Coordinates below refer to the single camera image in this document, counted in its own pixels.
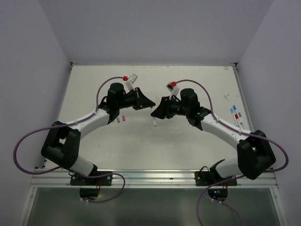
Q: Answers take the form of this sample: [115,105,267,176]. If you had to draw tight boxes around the aluminium front rail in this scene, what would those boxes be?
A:
[30,169,278,189]

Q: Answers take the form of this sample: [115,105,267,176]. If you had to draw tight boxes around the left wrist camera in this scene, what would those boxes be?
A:
[123,74,138,91]

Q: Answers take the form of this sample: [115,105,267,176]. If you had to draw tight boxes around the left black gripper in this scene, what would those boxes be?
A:
[117,87,155,110]

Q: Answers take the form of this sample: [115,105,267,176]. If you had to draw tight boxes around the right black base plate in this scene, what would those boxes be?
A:
[194,171,231,186]

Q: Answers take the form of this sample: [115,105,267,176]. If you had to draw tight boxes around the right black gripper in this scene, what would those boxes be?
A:
[150,95,190,119]

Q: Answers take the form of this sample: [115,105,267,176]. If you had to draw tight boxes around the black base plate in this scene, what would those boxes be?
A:
[70,171,113,186]
[194,171,231,186]

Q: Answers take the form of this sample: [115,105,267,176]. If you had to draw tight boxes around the white pen blue cap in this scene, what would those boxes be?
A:
[230,107,242,128]

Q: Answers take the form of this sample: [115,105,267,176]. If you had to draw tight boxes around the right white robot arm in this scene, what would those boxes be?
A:
[151,88,276,185]

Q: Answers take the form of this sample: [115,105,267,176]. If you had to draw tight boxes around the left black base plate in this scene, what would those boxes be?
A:
[70,171,113,186]

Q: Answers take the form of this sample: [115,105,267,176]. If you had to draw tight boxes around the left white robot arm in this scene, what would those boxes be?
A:
[41,82,155,185]

